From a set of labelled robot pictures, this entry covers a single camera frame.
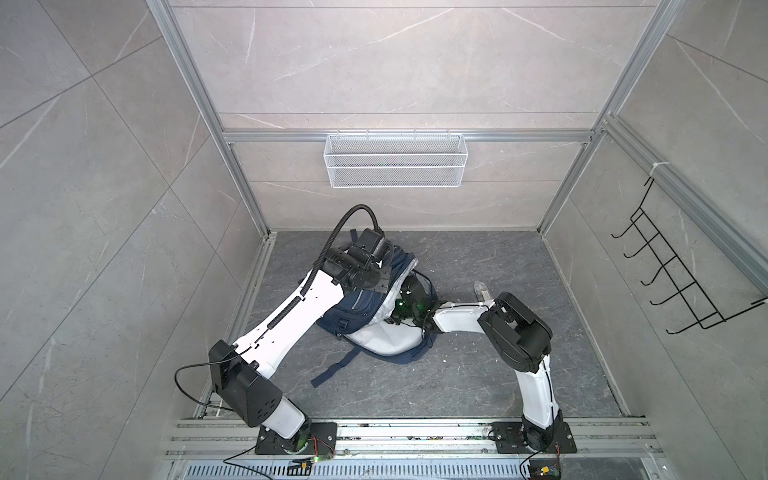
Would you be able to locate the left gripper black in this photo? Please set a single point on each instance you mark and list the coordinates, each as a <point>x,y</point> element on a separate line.
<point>384,282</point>

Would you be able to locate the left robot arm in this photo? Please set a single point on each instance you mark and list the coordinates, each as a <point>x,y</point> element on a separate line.
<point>241,372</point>

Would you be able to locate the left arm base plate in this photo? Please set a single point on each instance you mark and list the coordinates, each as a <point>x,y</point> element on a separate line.
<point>315,438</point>

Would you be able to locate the navy blue student backpack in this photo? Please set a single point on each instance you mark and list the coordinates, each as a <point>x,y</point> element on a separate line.
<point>364,318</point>

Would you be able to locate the black wire hook rack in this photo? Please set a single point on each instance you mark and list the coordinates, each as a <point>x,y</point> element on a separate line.
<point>685,285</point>

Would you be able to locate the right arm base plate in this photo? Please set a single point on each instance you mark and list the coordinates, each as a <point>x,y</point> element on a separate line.
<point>519,437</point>

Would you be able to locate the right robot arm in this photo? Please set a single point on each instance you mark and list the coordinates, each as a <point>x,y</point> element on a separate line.
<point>519,336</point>

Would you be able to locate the white wire mesh basket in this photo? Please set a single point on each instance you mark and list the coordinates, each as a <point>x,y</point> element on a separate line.
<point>389,160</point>

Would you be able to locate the small clear plastic object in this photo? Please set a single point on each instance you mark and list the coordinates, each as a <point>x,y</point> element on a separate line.
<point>482,292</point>

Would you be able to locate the aluminium front rail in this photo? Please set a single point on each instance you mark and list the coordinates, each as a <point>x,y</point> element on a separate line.
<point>425,448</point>

